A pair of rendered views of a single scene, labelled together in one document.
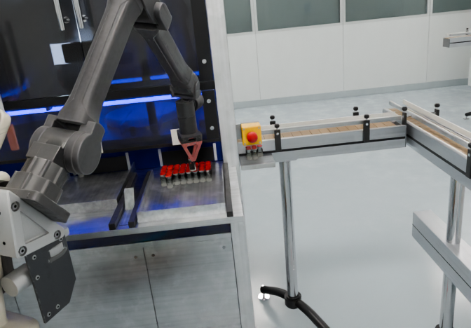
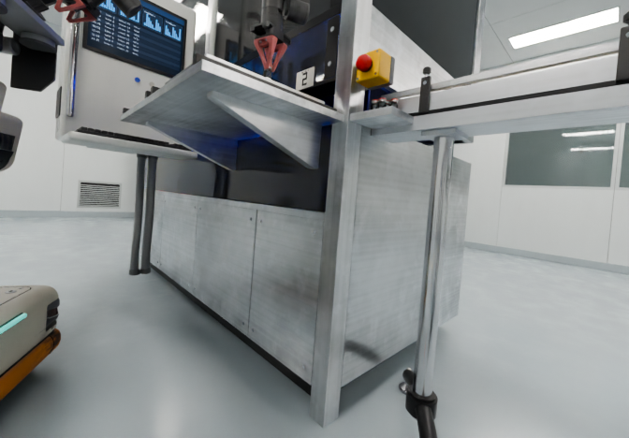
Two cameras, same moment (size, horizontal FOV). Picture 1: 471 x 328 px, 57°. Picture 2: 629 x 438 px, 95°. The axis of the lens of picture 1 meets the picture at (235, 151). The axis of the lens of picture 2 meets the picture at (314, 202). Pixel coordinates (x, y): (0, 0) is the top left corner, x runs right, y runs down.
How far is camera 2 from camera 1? 1.34 m
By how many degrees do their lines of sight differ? 49
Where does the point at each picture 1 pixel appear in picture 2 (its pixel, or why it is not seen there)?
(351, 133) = (580, 66)
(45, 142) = not seen: outside the picture
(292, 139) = (448, 93)
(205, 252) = (297, 233)
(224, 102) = (346, 26)
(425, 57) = not seen: outside the picture
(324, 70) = not seen: outside the picture
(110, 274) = (235, 231)
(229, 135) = (344, 70)
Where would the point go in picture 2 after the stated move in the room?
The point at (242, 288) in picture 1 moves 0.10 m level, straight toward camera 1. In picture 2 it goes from (323, 306) to (296, 314)
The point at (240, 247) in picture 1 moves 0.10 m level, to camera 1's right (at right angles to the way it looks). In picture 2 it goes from (330, 240) to (358, 245)
